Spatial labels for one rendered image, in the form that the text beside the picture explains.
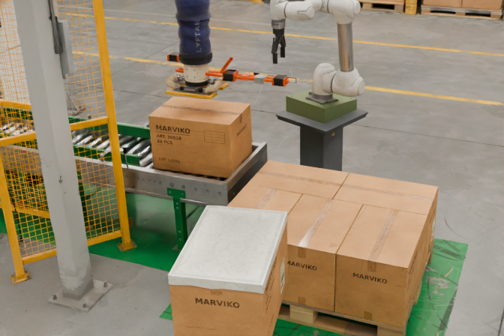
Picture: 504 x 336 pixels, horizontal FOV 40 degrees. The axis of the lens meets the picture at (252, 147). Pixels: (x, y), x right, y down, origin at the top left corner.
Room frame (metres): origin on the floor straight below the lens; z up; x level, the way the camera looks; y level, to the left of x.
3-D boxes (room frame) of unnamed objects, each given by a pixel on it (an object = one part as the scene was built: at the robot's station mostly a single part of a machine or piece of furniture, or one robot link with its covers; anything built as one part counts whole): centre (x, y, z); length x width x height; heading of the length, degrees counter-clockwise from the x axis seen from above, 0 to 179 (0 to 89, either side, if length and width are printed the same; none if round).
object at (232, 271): (2.64, 0.10, 0.82); 0.60 x 0.40 x 0.40; 167
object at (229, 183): (4.32, 0.04, 0.58); 0.70 x 0.03 x 0.06; 156
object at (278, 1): (4.24, -0.20, 1.70); 0.13 x 0.11 x 0.16; 55
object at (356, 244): (3.77, -0.46, 0.34); 1.20 x 1.00 x 0.40; 66
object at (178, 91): (4.38, 0.39, 1.12); 0.34 x 0.10 x 0.05; 67
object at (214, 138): (4.47, 0.35, 0.75); 0.60 x 0.40 x 0.40; 70
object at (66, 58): (3.79, 1.09, 1.62); 0.20 x 0.05 x 0.30; 66
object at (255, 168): (4.32, 0.04, 0.48); 0.70 x 0.03 x 0.15; 156
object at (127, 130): (5.18, 1.33, 0.60); 1.60 x 0.10 x 0.09; 66
